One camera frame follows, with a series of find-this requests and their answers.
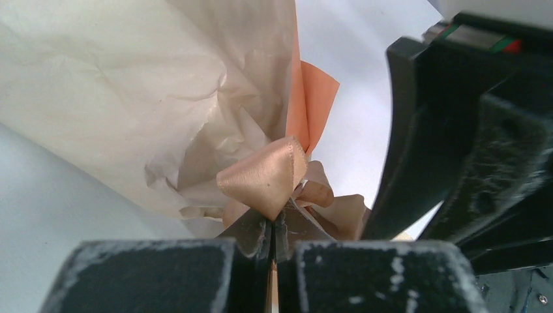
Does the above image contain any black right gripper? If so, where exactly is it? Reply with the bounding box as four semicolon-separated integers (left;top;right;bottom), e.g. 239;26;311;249
361;12;552;275

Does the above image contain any tan ribbon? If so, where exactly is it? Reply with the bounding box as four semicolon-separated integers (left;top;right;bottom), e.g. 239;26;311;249
216;136;372;242

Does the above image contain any brown wrapping paper sheet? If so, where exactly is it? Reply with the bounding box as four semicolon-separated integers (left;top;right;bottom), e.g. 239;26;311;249
0;0;341;239

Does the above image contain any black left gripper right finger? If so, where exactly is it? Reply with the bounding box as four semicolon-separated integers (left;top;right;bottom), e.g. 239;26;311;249
275;200;333;261

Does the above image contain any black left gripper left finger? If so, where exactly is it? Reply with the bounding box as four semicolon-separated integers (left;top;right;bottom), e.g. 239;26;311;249
216;209;272;260

